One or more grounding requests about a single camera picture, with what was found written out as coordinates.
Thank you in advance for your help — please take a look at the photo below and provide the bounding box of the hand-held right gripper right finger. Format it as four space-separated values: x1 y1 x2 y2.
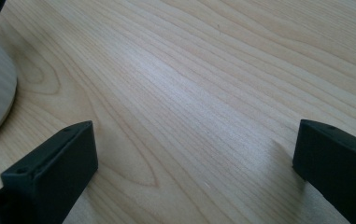
292 119 356 224

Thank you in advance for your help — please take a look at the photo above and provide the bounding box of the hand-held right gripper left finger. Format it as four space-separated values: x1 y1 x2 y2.
0 120 99 224

